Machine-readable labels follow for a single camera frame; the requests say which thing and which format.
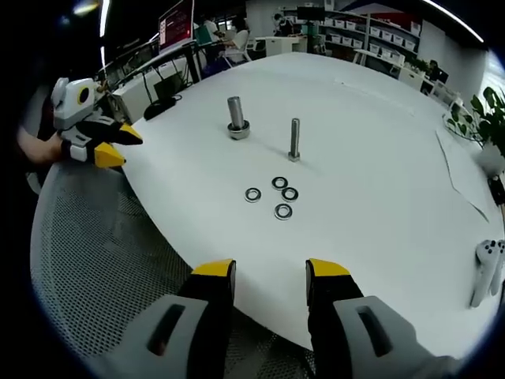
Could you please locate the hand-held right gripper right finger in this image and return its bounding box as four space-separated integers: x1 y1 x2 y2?
305 258 470 379

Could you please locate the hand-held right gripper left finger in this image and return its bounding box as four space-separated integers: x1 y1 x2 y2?
88 258 238 379

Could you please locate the large threaded steel stud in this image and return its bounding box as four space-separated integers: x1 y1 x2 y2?
226 96 252 141

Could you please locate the small threaded steel stud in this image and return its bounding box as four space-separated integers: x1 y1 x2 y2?
287 117 301 163

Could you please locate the black computer mouse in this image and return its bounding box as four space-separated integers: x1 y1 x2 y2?
143 97 183 121

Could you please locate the grey mesh office chair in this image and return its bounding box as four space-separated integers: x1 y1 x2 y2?
29 159 316 379

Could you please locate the computer monitor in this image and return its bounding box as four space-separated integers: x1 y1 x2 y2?
157 0 196 53

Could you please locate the white chair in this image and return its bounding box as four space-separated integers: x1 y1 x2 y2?
223 29 254 64

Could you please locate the white game controller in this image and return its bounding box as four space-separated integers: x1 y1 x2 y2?
469 238 505 309

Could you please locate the white paper sheet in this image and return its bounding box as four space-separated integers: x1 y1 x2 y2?
435 129 491 223

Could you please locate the green potted plant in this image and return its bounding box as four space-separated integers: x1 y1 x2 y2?
447 86 505 174

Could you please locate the white storage shelf with bins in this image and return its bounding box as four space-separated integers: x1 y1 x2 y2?
319 7 421 66

